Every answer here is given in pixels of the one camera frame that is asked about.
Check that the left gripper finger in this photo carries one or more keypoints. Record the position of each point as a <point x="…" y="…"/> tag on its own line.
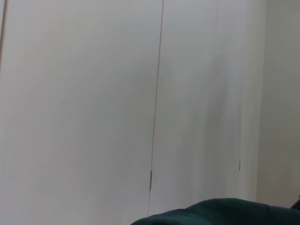
<point x="295" y="204"/>

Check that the dark teal fabric lunch bag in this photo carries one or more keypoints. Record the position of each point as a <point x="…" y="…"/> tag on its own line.
<point x="222" y="212"/>

